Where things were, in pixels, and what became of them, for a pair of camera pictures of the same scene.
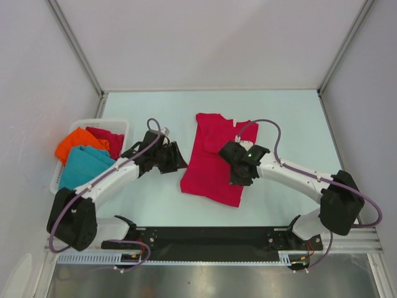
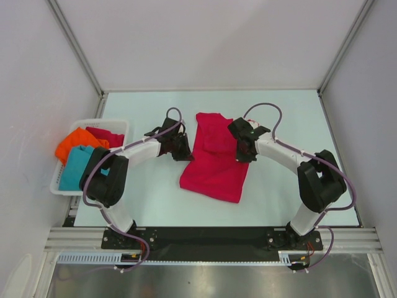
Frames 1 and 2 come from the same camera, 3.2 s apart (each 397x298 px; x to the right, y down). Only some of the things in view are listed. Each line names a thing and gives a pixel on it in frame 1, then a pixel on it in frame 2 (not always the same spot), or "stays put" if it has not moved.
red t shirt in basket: (115, 140) stays put
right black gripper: (234, 180) -> (244, 158)
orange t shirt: (79, 137) stays put
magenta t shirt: (206, 172) stays put
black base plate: (214, 243) stays put
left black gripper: (176, 160) -> (186, 154)
